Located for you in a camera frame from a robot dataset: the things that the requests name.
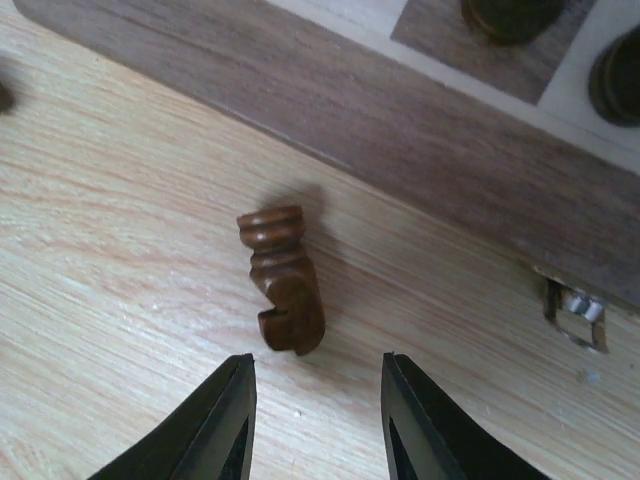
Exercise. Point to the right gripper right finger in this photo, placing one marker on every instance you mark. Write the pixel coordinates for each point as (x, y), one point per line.
(428, 436)

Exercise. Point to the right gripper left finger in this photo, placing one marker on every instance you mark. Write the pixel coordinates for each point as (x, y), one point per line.
(208, 436)

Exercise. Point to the dark knight chess piece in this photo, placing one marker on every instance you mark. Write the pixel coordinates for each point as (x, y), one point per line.
(284, 273)

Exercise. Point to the dark pawn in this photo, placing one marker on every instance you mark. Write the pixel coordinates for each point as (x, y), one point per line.
(7, 99)

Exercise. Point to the metal board latch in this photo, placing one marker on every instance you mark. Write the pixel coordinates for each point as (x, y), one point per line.
(559, 297)

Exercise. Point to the wooden chess board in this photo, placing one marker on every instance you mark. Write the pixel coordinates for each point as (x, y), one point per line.
(531, 184)

